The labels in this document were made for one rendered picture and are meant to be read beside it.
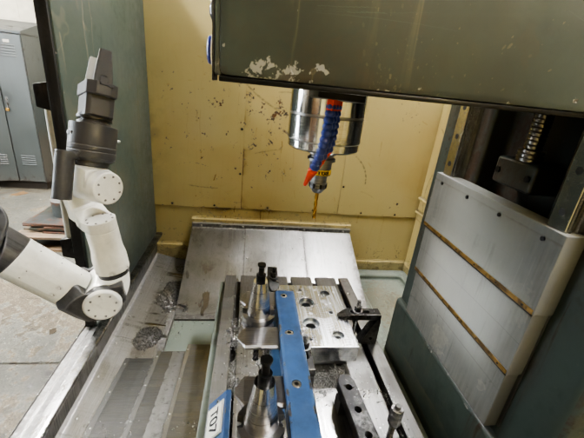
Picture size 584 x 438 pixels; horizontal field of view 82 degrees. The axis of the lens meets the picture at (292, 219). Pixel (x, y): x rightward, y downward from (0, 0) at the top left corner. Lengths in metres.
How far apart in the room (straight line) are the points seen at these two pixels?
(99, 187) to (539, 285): 0.89
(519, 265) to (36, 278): 1.00
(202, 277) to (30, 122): 4.03
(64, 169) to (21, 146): 4.75
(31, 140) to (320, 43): 5.14
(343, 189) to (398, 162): 0.33
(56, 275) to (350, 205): 1.47
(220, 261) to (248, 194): 0.39
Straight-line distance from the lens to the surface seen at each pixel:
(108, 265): 0.85
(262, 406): 0.46
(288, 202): 1.86
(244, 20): 0.42
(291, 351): 0.58
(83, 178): 0.77
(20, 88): 5.36
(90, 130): 0.77
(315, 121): 0.68
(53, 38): 1.10
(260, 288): 0.61
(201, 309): 1.62
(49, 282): 0.87
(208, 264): 1.75
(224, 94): 1.75
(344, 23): 0.43
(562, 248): 0.81
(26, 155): 5.51
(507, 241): 0.90
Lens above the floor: 1.63
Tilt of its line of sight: 22 degrees down
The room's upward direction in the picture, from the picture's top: 6 degrees clockwise
